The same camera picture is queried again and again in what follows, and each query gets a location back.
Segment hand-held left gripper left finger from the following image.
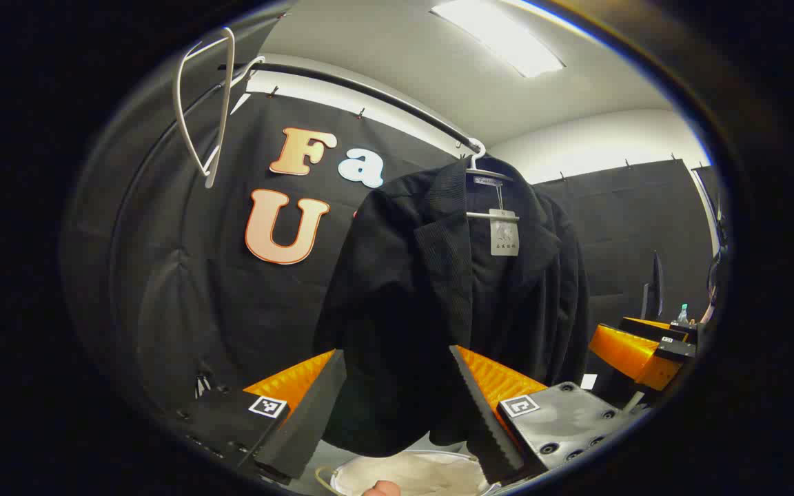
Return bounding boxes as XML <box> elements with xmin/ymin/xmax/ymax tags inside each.
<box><xmin>163</xmin><ymin>348</ymin><xmax>348</xmax><ymax>483</ymax></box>

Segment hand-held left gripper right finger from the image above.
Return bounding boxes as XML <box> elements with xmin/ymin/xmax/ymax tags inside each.
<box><xmin>447</xmin><ymin>344</ymin><xmax>639</xmax><ymax>485</ymax></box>

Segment white laundry hamper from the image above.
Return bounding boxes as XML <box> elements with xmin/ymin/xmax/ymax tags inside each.
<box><xmin>314</xmin><ymin>449</ymin><xmax>501</xmax><ymax>496</ymax></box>

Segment black jacket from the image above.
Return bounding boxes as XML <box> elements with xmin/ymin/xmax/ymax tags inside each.
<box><xmin>312</xmin><ymin>157</ymin><xmax>592</xmax><ymax>459</ymax></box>

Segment white clothes hanger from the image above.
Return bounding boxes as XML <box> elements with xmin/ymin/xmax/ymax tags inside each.
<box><xmin>465</xmin><ymin>138</ymin><xmax>520</xmax><ymax>223</ymax></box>
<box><xmin>173</xmin><ymin>28</ymin><xmax>267</xmax><ymax>189</ymax></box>

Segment black clothes rack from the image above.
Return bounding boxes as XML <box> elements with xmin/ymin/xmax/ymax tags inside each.
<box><xmin>111</xmin><ymin>61</ymin><xmax>484</xmax><ymax>359</ymax></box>

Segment black monitor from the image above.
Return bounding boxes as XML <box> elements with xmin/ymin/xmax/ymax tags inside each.
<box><xmin>640</xmin><ymin>250</ymin><xmax>666</xmax><ymax>322</ymax></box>

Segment black backdrop cloth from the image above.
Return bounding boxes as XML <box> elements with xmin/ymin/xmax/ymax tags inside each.
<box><xmin>59</xmin><ymin>14</ymin><xmax>494</xmax><ymax>476</ymax></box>
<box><xmin>528</xmin><ymin>158</ymin><xmax>722</xmax><ymax>345</ymax></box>

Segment white paper hang tag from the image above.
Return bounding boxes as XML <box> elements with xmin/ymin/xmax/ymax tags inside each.
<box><xmin>490</xmin><ymin>209</ymin><xmax>520</xmax><ymax>257</ymax></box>

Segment ceiling light panel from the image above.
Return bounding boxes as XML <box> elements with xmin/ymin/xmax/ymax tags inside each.
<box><xmin>430</xmin><ymin>0</ymin><xmax>567</xmax><ymax>79</ymax></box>

